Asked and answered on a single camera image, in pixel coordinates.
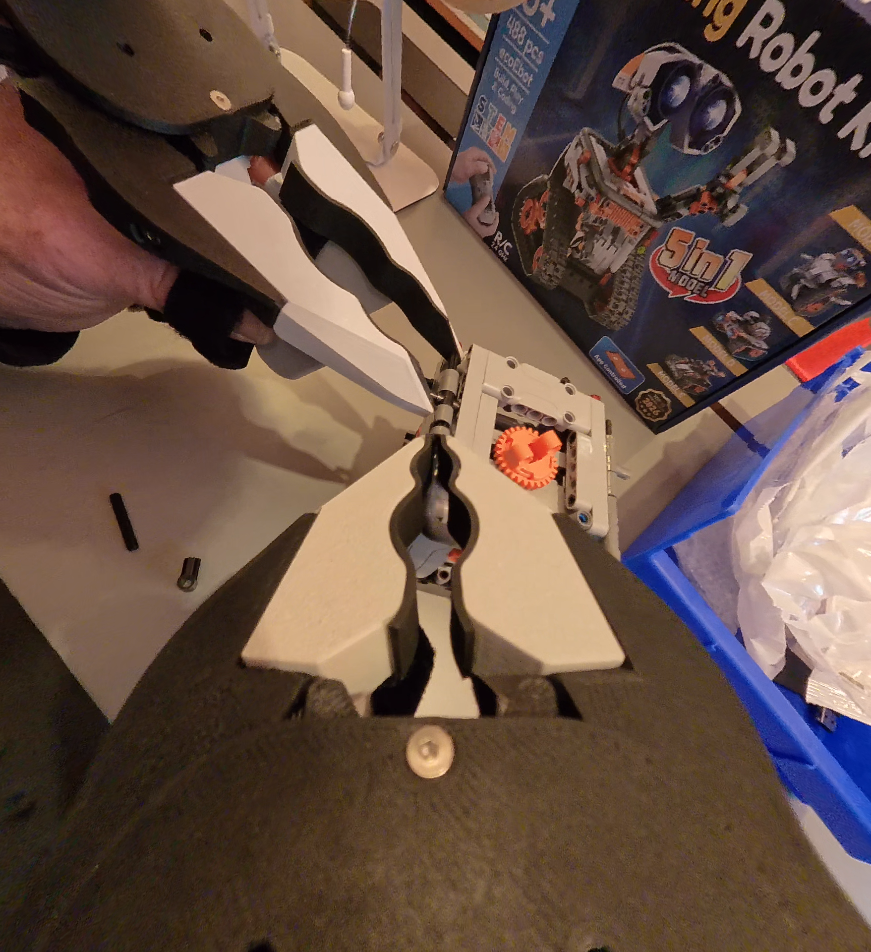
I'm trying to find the grey toy brick model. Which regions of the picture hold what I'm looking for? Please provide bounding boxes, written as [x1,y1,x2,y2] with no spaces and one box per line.
[406,343,624,584]

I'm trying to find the black toy axle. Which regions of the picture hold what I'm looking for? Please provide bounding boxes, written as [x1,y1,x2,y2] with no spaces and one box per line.
[107,491,142,554]

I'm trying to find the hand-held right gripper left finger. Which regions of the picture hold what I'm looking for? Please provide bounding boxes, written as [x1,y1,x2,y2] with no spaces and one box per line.
[242,436,427,694]

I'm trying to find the blue plastic bin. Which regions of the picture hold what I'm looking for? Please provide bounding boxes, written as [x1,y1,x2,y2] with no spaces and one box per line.
[622,340,871,882]

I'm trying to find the red plastic part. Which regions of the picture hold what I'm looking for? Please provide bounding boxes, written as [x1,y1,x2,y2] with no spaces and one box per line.
[785,305,871,388]

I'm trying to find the clear plastic bags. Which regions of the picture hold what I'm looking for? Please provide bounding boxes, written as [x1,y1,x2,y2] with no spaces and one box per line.
[733,357,871,748]

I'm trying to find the white stand base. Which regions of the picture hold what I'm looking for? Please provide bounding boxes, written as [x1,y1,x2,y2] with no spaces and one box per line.
[250,0,444,214]

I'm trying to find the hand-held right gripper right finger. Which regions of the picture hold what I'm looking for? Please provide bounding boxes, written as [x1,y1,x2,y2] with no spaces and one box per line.
[448,444,628,681]

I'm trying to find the robot kit box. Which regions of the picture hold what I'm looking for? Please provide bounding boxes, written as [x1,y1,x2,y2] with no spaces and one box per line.
[443,0,871,435]

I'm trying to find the person's left hand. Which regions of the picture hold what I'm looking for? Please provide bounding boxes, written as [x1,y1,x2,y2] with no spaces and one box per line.
[0,78,183,336]

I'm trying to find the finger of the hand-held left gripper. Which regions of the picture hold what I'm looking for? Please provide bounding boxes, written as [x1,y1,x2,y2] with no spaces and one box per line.
[173,167,436,417]
[280,124,463,362]

